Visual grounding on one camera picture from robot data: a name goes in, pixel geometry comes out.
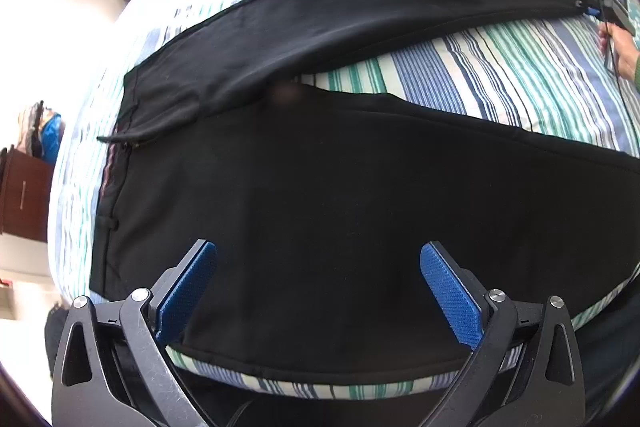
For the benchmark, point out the person's dark clothing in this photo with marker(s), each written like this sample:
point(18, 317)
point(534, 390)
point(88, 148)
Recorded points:
point(605, 347)

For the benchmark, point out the brown wooden dresser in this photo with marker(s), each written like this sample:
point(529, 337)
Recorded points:
point(22, 194)

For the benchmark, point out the striped bedspread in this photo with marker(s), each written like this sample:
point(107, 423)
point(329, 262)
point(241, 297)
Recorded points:
point(450, 72)

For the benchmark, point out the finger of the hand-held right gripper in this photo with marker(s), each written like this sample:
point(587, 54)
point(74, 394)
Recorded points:
point(591, 11)

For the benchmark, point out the person's right forearm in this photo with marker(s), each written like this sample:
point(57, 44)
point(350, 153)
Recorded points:
point(637, 69)

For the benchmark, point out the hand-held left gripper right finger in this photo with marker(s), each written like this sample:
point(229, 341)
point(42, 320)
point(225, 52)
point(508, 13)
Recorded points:
point(450, 292)

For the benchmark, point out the person's right hand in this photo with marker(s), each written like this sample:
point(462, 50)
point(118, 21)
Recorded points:
point(622, 52)

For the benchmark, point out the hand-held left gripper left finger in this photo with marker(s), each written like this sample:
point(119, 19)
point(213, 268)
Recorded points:
point(187, 287)

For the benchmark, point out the black pants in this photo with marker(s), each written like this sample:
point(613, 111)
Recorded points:
point(320, 207)

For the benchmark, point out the blue bag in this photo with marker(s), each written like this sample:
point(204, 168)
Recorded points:
point(49, 137)

